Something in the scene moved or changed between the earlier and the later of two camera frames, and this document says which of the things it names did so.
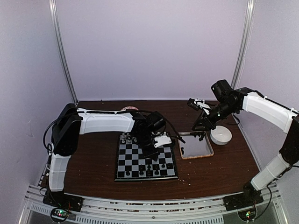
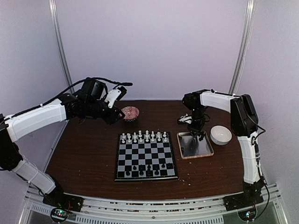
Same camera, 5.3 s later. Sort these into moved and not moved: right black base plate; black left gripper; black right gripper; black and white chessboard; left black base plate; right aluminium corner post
Moved: black left gripper; black right gripper
Not moved: right black base plate; left black base plate; black and white chessboard; right aluminium corner post
